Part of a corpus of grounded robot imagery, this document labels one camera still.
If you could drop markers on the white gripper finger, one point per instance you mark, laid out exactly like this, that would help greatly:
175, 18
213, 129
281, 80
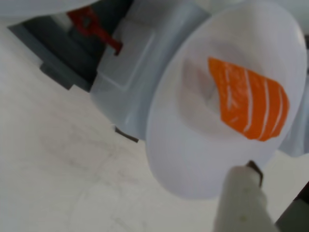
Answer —
241, 205

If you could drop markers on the white round plastic plate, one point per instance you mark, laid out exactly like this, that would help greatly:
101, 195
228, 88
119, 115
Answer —
183, 157

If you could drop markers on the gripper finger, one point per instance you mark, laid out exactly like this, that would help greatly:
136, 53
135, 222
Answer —
299, 215

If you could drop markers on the red toy train coupler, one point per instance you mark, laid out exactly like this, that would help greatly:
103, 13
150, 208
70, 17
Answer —
96, 29

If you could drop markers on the orange salmon sushi toy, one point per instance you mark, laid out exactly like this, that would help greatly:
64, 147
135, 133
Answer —
253, 104

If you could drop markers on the grey circular toy train track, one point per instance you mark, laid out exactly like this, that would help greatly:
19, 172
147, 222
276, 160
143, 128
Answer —
55, 48

